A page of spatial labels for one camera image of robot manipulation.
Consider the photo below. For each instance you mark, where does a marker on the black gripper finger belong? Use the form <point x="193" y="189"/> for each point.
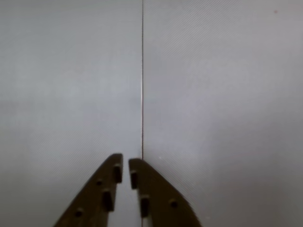
<point x="94" y="196"/>
<point x="161" y="201"/>

